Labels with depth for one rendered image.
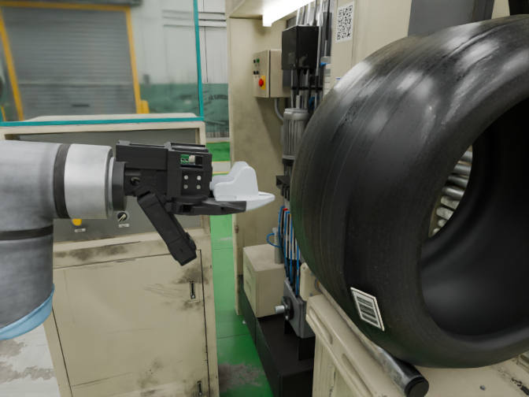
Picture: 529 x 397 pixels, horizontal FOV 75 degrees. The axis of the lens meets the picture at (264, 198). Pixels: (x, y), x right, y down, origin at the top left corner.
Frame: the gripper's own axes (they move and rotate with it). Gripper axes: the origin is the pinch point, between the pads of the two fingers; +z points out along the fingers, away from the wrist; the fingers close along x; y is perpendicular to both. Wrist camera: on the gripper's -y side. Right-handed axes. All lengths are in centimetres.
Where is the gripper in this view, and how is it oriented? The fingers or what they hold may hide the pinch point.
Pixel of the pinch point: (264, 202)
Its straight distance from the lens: 50.0
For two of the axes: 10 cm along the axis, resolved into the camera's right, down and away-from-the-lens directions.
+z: 9.5, 0.2, 3.1
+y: 1.1, -9.5, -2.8
